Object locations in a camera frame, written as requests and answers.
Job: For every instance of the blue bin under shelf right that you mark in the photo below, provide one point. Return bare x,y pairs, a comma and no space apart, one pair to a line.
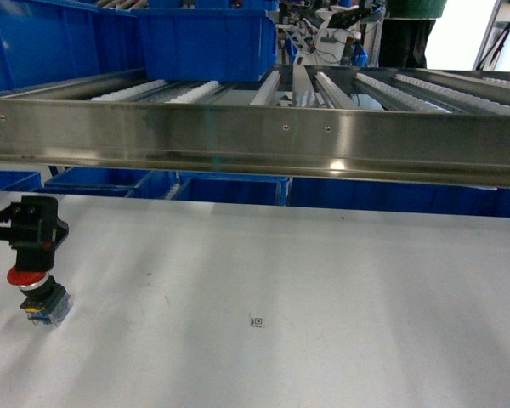
399,197

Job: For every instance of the blue bin on rollers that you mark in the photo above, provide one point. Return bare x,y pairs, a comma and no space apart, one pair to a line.
226,45

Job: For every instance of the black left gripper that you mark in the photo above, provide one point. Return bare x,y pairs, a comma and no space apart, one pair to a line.
34,231

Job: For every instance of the stainless steel roller shelf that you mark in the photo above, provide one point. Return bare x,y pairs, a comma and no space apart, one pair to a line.
403,125

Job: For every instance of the blue bin under shelf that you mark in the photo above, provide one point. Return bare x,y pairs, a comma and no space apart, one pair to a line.
92,181
233,188
399,197

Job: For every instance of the large blue bin upper left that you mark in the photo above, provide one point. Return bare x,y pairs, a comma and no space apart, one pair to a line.
53,41

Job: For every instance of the blue bin under shelf left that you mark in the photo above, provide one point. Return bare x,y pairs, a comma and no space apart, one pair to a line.
92,181

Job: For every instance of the red mushroom push button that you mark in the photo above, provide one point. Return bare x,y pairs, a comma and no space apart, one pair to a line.
46,301

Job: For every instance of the small square marker sticker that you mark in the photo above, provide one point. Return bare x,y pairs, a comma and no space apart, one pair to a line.
256,321

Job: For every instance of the blue bin under shelf centre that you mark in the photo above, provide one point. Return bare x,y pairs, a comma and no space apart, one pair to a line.
233,188

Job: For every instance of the blue bin far left edge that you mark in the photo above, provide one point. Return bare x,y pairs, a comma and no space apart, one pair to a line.
23,181

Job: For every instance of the person in green shirt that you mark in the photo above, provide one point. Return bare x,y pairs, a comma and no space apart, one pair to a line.
406,28

